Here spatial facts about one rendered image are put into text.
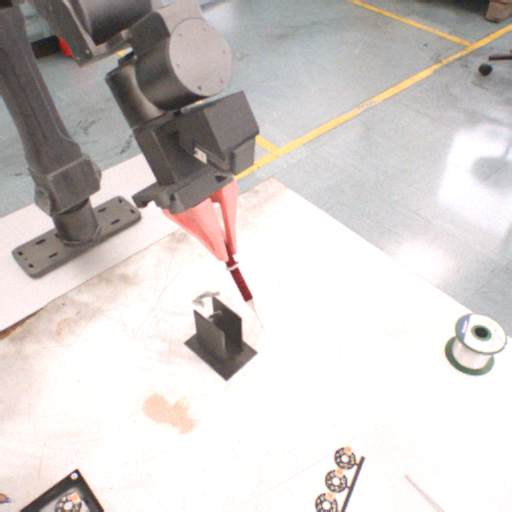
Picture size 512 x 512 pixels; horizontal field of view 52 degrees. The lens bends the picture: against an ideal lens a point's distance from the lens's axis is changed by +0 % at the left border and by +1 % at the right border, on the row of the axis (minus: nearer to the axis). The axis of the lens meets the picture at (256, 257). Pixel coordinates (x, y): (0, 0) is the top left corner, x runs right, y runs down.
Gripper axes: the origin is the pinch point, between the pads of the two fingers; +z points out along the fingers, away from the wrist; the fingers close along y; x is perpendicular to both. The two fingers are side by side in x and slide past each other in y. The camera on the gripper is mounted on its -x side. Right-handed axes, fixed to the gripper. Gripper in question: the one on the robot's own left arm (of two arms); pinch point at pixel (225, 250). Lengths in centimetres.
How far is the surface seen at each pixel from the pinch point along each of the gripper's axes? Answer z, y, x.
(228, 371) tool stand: 17.3, -1.9, 9.8
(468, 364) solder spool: 28.7, 19.6, -8.6
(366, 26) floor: 2, 254, 172
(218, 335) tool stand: 11.2, -1.8, 7.6
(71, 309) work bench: 4.7, -10.0, 29.6
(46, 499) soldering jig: 15.1, -26.0, 11.6
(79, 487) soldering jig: 15.9, -23.0, 10.4
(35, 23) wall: -72, 99, 253
